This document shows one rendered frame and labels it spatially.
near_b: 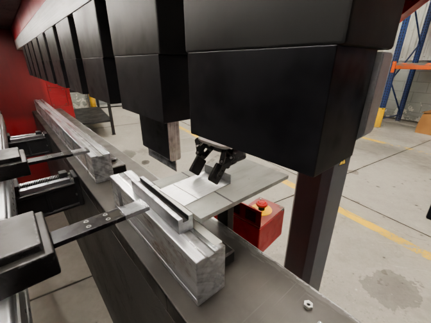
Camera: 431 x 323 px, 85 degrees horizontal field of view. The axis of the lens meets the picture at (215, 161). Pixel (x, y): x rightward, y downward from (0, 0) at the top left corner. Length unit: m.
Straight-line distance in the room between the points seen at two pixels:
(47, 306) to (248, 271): 1.44
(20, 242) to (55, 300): 1.41
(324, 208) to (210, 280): 0.76
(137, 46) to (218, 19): 0.16
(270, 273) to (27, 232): 0.40
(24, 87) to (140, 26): 2.22
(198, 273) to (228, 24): 0.33
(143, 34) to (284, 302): 0.45
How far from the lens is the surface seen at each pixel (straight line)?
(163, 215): 0.46
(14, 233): 0.43
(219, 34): 0.21
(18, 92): 2.52
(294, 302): 0.48
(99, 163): 0.86
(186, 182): 0.53
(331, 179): 1.05
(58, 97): 2.55
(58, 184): 1.02
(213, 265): 0.42
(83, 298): 1.74
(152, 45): 0.31
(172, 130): 0.37
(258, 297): 0.47
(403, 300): 1.89
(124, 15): 0.38
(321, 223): 1.15
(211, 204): 0.45
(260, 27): 0.18
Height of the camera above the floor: 1.25
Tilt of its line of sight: 23 degrees down
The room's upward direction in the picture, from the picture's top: straight up
